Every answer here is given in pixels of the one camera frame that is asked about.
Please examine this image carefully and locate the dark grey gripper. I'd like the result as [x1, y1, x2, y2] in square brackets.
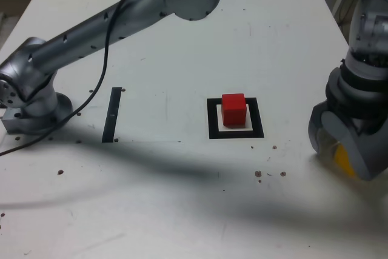
[307, 96, 385, 182]

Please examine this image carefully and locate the yellow cube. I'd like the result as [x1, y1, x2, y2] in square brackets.
[333, 144, 357, 178]

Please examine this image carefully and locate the red cube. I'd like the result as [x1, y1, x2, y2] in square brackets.
[221, 93, 247, 127]

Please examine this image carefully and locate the black tape square outline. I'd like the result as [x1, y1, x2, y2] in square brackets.
[207, 97, 265, 140]

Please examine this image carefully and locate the black tape strip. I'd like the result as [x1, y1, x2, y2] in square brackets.
[101, 87, 122, 144]

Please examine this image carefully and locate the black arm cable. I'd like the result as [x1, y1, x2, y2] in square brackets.
[0, 0, 153, 155]

